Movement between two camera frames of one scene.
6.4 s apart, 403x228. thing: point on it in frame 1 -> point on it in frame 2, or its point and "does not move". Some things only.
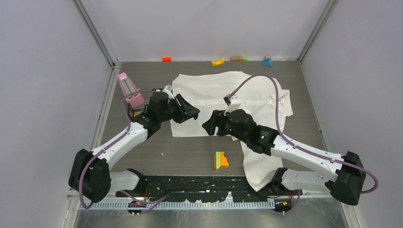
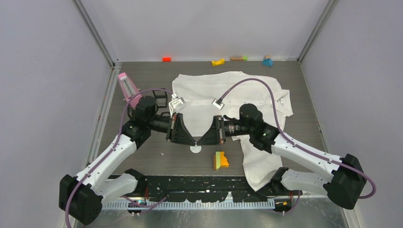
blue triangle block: [267, 62] does not move
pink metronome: [134, 99] does not move
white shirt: [261, 95] does not move
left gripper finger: [187, 108] -> [180, 133]
